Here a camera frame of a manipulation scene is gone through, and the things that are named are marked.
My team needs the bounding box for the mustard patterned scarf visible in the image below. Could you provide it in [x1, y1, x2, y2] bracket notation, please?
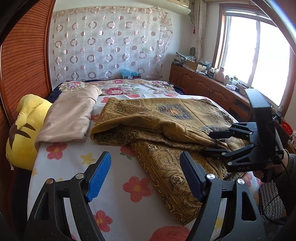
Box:
[90, 97, 246, 225]

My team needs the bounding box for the right hand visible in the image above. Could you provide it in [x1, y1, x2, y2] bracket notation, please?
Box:
[253, 150, 289, 183]

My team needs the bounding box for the long wooden sideboard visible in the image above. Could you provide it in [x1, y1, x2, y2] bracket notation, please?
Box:
[169, 64, 252, 121]

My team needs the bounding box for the yellow plush toy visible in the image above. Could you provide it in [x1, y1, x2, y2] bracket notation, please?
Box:
[6, 94, 52, 171]

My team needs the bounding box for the white floral bed sheet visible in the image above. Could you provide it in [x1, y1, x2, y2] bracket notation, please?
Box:
[27, 93, 262, 241]

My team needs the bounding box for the cardboard box on sideboard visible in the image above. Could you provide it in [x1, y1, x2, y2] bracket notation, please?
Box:
[185, 60, 207, 72]

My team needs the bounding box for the window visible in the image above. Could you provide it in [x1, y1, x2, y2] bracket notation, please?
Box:
[213, 3, 295, 110]

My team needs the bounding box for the pink folded cloth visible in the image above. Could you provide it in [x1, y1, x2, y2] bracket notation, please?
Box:
[35, 86, 102, 150]

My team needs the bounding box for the floral quilt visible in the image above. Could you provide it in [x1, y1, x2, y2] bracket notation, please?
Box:
[59, 79, 182, 97]

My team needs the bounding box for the teal item behind bed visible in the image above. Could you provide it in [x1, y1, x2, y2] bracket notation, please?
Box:
[120, 69, 141, 79]

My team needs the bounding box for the white air conditioner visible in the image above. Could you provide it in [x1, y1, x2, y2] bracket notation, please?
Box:
[140, 0, 191, 15]

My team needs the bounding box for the brown wooden headboard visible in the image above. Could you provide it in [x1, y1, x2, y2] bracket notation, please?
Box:
[0, 0, 57, 130]

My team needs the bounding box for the circle patterned sheer curtain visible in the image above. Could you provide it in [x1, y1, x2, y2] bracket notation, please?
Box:
[49, 6, 173, 84]

